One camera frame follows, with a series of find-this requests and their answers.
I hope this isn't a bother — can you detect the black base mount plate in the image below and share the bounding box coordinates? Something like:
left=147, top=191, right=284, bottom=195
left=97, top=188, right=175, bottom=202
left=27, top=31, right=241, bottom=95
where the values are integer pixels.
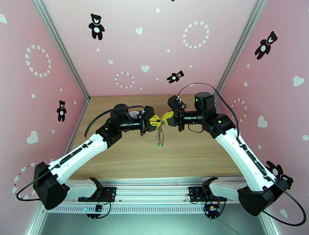
left=188, top=186, right=206, bottom=203
left=101, top=186, right=117, bottom=203

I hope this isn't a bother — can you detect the aluminium corner post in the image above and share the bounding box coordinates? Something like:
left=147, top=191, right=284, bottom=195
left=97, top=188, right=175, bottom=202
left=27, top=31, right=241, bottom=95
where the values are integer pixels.
left=32, top=0, right=91, bottom=103
left=212, top=0, right=265, bottom=101

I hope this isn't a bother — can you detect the aluminium slotted table rail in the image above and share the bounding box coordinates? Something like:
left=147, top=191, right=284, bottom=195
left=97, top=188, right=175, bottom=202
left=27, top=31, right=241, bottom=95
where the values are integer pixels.
left=52, top=177, right=267, bottom=215

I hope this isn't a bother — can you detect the grey metal panel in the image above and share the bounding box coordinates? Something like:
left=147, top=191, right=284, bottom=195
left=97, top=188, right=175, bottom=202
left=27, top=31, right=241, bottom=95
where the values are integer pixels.
left=39, top=205, right=268, bottom=235

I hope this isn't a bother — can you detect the aluminium side rail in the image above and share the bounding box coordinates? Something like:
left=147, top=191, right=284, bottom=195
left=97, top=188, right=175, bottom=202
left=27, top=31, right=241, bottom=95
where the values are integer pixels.
left=65, top=97, right=91, bottom=158
left=212, top=96, right=232, bottom=116

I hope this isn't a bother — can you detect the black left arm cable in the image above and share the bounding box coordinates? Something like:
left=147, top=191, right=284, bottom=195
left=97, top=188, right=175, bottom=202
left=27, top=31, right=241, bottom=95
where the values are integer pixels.
left=16, top=105, right=147, bottom=201

